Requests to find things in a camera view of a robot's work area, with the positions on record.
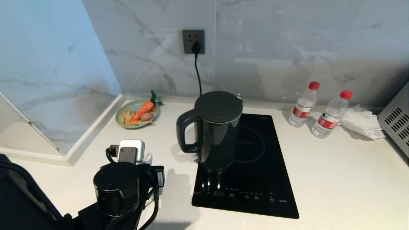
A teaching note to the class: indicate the crumpled white tissue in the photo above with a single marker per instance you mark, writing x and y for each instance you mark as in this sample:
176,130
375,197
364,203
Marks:
361,123

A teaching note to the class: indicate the red-capped water bottle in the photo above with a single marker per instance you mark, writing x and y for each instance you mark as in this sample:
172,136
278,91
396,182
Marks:
303,108
330,118

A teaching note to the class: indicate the yellow toy fries pile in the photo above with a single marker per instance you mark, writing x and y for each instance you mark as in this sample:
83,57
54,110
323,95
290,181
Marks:
126,117

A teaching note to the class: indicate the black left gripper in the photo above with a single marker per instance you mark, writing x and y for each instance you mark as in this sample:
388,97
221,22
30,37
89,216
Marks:
153,177

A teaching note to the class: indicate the brown toy egg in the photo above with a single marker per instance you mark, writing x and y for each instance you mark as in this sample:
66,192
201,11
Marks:
147,116

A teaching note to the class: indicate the silver vented appliance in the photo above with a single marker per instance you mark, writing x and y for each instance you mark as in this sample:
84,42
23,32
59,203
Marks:
396,124

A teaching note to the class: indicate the black glass induction cooktop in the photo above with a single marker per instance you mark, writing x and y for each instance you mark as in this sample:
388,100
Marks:
262,185

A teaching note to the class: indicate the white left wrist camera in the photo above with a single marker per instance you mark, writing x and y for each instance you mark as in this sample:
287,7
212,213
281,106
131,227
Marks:
131,151

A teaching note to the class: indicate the orange toy carrot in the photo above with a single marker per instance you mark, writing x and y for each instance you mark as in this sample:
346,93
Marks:
142,111

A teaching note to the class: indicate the black electric kettle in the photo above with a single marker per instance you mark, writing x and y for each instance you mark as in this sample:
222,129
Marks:
217,137

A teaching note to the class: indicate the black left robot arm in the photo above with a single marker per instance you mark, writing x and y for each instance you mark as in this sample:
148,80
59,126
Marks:
48,204

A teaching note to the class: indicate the dark grey wall socket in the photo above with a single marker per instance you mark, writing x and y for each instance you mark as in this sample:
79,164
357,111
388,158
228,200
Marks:
193,38

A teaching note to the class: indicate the green plate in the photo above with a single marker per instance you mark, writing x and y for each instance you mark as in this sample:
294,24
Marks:
124,110

